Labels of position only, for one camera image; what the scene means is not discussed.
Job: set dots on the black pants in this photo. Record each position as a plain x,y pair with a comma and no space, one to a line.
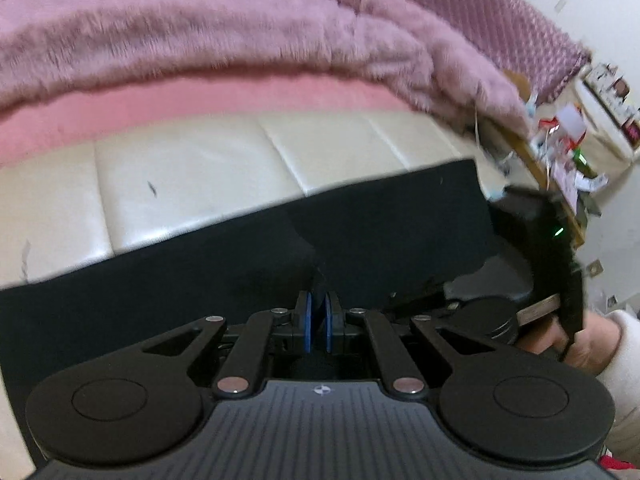
200,280

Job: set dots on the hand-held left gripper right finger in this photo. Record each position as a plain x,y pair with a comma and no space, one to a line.
330,321

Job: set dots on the pink bed sheet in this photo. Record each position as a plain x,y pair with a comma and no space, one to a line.
175,110

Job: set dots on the cream leather bed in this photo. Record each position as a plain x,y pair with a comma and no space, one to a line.
150,195

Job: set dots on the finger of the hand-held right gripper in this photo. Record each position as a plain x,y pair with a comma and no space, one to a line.
425,299

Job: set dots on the person's right hand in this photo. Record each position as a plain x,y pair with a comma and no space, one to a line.
590,345

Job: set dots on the person's right forearm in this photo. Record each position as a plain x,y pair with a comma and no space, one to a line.
625,385

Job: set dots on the fluffy pink blanket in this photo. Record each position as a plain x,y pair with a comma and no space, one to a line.
200,25

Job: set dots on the pile of paper clutter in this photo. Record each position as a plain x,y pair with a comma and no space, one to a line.
565,155

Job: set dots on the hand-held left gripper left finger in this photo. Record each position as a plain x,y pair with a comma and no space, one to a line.
306,321

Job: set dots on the white cabinet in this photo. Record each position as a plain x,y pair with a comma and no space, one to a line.
610,110

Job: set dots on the wooden nightstand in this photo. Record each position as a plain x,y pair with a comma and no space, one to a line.
535,160

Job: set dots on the purple quilted headboard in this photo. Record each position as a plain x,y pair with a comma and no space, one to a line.
480,15

